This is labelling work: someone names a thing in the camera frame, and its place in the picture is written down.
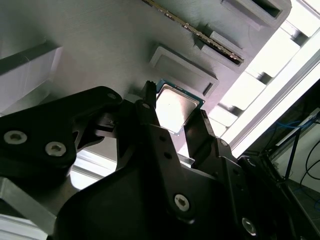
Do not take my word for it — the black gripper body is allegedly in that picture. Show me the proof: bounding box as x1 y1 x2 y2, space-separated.
48 159 241 240

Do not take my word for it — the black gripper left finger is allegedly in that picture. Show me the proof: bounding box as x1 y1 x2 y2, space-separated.
0 80 198 225

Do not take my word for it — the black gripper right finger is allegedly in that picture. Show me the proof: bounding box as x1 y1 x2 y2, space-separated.
183 109 313 240

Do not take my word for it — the silver CPU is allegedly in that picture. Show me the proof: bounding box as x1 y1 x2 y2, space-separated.
154 78 206 136

